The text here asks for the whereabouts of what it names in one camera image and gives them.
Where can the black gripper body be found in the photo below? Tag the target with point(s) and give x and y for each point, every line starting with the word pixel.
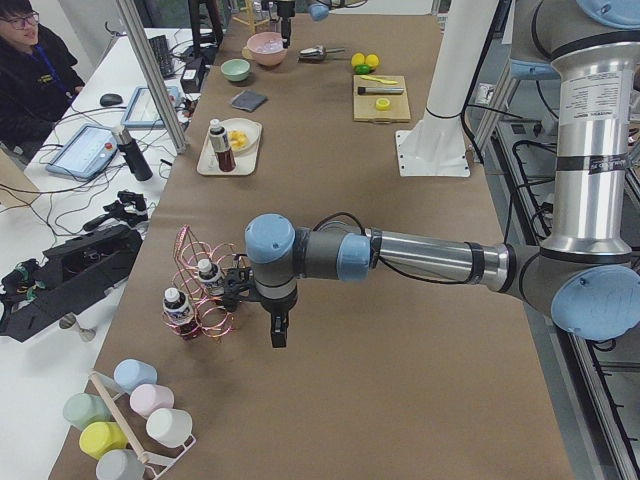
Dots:
pixel 276 305
pixel 286 12

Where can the white round plate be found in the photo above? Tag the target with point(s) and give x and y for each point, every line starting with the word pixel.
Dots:
pixel 250 127

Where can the twisted glazed donut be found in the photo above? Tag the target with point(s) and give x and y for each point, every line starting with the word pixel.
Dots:
pixel 238 140

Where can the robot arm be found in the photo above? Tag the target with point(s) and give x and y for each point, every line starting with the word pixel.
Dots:
pixel 580 276
pixel 318 10

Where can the dark drink bottle on tray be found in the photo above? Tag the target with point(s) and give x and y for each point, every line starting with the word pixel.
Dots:
pixel 221 146

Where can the cream rabbit tray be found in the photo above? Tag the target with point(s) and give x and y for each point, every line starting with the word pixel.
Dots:
pixel 245 159

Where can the pink bowl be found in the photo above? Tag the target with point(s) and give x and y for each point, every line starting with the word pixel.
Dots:
pixel 265 48

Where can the bottle in rack upper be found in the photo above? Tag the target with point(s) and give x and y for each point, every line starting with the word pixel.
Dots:
pixel 210 278

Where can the bottle in rack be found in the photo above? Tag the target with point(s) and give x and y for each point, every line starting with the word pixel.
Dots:
pixel 180 314
pixel 210 278

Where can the steel scoop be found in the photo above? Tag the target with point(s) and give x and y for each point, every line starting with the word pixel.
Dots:
pixel 317 53

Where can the light green bowl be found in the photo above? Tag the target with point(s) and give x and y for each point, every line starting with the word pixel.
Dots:
pixel 236 70

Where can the bottle in rack lower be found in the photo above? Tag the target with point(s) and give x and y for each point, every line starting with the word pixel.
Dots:
pixel 180 314

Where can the grey folded cloth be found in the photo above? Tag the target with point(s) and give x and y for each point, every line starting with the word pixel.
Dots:
pixel 248 101

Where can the lower yellow lemon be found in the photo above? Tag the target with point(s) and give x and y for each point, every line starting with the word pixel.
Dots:
pixel 358 59

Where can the yellow lemon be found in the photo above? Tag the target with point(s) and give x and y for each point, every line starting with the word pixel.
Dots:
pixel 372 61
pixel 358 59

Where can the green lime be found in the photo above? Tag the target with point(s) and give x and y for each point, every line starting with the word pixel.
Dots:
pixel 362 69

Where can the upper yellow lemon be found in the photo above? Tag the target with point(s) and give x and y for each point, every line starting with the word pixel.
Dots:
pixel 372 61

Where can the steel cylinder black tip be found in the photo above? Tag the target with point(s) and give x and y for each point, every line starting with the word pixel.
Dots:
pixel 366 90

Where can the bamboo cutting board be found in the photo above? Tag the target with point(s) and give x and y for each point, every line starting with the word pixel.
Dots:
pixel 364 105

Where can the yellow plastic knife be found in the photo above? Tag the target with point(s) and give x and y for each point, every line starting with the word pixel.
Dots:
pixel 380 80

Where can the half lemon slice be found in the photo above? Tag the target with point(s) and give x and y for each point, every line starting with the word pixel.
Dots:
pixel 382 104

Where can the black keyboard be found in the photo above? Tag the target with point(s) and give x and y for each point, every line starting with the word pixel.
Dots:
pixel 161 52

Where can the blue cup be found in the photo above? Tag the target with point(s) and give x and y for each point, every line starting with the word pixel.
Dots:
pixel 131 373

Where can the pink cup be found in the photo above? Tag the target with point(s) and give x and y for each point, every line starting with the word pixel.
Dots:
pixel 147 398

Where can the white cup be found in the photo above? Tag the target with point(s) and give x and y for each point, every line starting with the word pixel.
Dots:
pixel 170 427

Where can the blue teach pendant far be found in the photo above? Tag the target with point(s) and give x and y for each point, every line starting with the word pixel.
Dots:
pixel 141 112

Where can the blue teach pendant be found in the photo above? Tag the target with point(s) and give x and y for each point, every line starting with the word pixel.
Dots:
pixel 141 112
pixel 86 154

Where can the white wooden cup rack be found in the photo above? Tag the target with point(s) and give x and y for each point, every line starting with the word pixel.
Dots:
pixel 156 463

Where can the black thermos bottle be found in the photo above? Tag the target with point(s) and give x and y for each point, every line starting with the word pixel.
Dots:
pixel 131 152

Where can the black computer mouse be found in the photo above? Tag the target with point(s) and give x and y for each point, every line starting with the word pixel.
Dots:
pixel 110 99

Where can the blue teach pendant near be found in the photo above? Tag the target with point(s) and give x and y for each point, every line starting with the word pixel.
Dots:
pixel 86 154

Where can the green cup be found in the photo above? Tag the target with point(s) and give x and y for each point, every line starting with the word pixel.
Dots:
pixel 83 409

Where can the black equipment case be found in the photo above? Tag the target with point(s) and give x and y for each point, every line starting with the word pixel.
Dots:
pixel 76 275

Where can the yellow cup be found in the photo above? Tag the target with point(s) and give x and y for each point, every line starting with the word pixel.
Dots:
pixel 98 438

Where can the grey cup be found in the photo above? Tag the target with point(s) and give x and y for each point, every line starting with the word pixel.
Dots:
pixel 120 464

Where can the person in black jacket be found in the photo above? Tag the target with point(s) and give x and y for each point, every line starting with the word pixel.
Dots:
pixel 38 79

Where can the rose gold wire rack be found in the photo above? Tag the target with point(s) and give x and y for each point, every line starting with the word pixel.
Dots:
pixel 214 320

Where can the aluminium frame post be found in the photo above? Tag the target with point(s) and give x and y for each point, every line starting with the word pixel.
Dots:
pixel 155 82

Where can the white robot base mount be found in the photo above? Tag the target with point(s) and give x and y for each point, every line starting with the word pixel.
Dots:
pixel 435 146

